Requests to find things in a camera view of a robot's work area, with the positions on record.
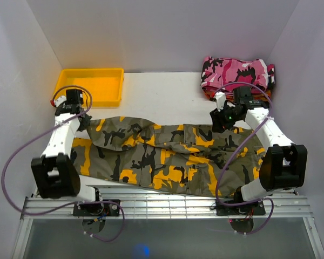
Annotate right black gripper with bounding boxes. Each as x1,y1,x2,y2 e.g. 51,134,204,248
210,103,242,134

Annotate yellow green camouflage trousers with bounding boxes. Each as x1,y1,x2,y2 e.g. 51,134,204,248
71,117,265,198

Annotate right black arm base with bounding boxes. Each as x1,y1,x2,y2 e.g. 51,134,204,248
210,201,266,216

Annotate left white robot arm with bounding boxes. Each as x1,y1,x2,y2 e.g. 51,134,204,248
31,86,104,216

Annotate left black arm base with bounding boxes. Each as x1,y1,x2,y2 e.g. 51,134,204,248
72,200,121,217

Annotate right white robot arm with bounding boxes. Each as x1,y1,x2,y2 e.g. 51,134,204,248
210,82,308,214

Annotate pink camouflage folded trousers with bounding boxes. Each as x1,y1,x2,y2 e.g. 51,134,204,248
200,56,275,92

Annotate orange camouflage folded trousers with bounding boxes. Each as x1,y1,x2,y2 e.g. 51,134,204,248
202,87,272,102

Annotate yellow plastic tray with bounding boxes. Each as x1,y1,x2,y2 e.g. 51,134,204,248
55,68,124,107

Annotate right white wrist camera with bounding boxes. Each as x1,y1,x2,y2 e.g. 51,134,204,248
211,91,227,112

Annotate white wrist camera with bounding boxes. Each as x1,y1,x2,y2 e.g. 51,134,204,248
50,96,66,108
211,91,227,112

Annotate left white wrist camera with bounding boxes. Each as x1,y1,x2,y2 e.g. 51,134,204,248
50,96,66,108

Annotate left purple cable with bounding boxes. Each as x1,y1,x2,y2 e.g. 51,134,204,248
1,85,125,242

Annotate aluminium rail frame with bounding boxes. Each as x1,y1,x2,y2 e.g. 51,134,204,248
12,185,324,258

